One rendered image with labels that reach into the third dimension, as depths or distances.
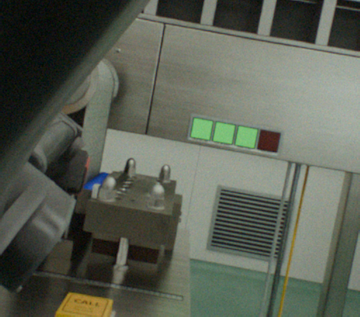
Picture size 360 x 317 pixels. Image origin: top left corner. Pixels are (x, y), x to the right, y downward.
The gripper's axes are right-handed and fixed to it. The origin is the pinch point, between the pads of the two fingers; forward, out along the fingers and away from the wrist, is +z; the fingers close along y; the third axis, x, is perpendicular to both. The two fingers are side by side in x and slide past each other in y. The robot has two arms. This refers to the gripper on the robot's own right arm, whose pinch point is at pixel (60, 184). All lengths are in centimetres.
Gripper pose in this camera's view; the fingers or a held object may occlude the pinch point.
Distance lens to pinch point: 82.6
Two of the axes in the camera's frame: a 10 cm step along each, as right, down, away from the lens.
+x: 1.4, -8.8, 4.5
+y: 9.9, 1.6, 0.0
